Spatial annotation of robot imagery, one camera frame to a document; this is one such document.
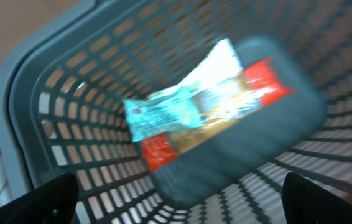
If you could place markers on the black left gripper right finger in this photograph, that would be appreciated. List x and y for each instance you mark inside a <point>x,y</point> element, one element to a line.
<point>307,203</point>

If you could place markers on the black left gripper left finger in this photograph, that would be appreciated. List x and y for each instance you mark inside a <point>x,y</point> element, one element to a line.
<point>53,202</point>

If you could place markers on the orange spaghetti packet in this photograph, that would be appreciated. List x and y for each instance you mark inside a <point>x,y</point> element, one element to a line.
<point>220,106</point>

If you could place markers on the teal snack packet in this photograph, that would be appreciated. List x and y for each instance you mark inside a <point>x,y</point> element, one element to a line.
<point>171,113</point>

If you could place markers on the grey plastic shopping basket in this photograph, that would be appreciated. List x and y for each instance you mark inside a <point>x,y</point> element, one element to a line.
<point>61,94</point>

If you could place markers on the white printed packet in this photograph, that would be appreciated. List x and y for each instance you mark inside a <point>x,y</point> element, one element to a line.
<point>220,63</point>

